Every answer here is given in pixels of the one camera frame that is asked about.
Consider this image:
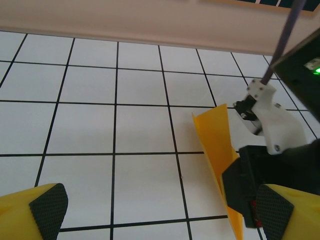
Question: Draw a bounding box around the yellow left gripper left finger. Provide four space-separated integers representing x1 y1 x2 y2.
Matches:
0 183 69 240

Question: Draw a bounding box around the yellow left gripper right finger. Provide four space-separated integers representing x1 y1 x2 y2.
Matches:
254 183 320 240

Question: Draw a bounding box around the yellow paper sheet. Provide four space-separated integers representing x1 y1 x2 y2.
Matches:
191 103 245 240

